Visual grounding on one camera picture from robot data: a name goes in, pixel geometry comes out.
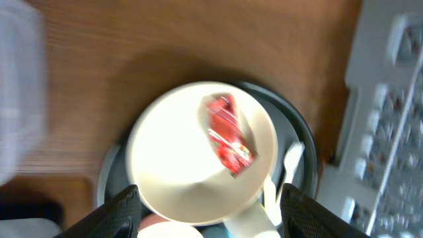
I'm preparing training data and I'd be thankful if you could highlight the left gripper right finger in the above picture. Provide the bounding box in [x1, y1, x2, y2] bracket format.
[280, 183, 369, 238]

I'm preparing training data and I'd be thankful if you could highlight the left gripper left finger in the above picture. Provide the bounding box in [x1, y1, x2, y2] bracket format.
[54, 184, 142, 238]

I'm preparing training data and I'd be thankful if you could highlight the white napkin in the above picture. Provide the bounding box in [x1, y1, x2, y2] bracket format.
[137, 221, 204, 238]

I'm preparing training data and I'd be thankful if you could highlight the red snack wrapper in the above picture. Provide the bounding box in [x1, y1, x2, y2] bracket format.
[201, 93, 258, 179]

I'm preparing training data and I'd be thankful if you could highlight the large beige bowl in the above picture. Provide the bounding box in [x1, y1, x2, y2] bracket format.
[126, 81, 278, 225]

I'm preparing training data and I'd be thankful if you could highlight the small pink bowl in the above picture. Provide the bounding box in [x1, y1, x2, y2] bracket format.
[138, 214, 168, 231]

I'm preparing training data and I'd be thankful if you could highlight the grey plastic dishwasher rack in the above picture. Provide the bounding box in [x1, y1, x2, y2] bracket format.
[316, 0, 422, 237]

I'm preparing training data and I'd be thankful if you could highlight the clear plastic waste bin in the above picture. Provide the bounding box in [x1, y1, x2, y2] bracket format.
[1, 0, 47, 184]

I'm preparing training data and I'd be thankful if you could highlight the yellow plastic knife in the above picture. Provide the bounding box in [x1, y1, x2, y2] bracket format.
[263, 175, 282, 226]

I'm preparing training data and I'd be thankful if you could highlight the white plastic cup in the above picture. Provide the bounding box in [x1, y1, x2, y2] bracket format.
[223, 200, 281, 238]

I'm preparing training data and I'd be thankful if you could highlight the round black serving tray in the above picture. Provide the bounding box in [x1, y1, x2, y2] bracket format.
[95, 82, 317, 216]

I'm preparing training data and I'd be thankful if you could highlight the white plastic fork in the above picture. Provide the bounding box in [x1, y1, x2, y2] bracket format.
[276, 141, 306, 206]

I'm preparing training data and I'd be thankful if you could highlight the light blue plastic cup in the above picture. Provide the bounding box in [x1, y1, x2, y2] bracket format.
[200, 224, 231, 238]

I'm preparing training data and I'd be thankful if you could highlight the black rectangular tray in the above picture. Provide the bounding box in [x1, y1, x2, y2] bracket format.
[1, 190, 64, 228]

